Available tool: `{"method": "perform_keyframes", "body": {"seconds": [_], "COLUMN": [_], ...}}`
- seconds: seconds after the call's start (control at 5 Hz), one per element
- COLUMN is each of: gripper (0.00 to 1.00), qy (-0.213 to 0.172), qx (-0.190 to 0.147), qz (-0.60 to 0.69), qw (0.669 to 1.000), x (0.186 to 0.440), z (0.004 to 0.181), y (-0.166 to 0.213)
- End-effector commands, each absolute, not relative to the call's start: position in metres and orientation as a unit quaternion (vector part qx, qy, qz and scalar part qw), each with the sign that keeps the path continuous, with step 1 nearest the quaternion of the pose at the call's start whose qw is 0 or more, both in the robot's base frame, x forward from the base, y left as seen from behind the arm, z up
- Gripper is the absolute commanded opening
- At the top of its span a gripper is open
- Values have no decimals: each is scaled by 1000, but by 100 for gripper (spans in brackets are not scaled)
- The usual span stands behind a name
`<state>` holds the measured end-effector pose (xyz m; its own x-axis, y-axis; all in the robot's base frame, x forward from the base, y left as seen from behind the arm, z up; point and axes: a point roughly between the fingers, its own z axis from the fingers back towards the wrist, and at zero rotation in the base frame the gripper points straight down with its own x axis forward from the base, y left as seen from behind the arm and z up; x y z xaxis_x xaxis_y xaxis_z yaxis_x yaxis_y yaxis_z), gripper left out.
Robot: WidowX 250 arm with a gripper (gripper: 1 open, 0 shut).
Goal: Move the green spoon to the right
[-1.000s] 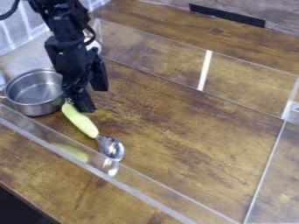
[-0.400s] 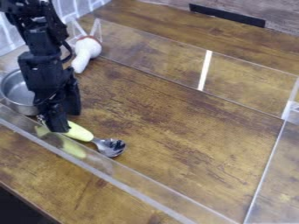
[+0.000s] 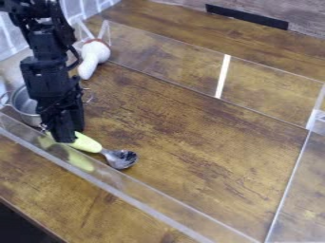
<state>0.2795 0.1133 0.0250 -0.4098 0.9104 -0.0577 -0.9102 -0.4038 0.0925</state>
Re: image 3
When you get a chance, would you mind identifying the green handled metal spoon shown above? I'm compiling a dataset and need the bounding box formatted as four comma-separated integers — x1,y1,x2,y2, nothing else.
43,130,139,171

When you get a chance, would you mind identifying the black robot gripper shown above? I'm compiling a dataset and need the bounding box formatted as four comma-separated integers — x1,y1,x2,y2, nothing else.
20,55,86,143

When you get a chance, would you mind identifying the white mushroom toy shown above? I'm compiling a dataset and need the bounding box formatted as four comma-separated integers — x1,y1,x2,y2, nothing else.
78,39,111,80

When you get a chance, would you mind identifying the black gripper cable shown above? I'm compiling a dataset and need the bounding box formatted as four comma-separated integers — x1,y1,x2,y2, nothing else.
63,44,85,72

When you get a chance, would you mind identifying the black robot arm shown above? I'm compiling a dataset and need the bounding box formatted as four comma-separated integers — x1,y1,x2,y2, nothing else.
0,0,86,143

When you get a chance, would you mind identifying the small steel pot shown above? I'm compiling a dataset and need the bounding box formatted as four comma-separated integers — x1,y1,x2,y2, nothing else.
0,84,94,128

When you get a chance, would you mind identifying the black strip on table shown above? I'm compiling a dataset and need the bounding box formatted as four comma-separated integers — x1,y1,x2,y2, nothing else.
206,4,289,30

